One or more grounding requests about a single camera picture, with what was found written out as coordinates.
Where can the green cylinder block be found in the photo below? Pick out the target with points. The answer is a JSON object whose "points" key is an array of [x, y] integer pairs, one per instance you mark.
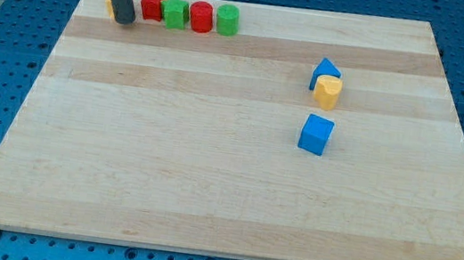
{"points": [[227, 20]]}

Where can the yellow block behind rod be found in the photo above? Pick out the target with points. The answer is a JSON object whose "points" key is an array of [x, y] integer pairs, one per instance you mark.
{"points": [[110, 10]]}

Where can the yellow heart block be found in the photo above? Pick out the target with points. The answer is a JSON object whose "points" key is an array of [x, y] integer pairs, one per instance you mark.
{"points": [[327, 90]]}

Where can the blue cube block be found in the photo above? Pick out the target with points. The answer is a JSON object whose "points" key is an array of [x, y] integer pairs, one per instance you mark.
{"points": [[315, 134]]}

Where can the red cylinder block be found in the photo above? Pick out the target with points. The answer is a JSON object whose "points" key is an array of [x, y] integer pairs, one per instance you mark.
{"points": [[201, 16]]}

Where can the blue triangle block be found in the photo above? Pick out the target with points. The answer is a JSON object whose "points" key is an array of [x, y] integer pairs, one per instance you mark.
{"points": [[325, 67]]}

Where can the green star block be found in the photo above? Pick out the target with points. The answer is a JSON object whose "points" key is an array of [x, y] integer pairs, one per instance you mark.
{"points": [[175, 13]]}

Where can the red star block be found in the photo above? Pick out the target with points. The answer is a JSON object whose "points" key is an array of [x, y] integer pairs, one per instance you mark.
{"points": [[152, 9]]}

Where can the wooden board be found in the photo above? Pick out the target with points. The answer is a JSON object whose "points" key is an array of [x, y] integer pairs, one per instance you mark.
{"points": [[169, 139]]}

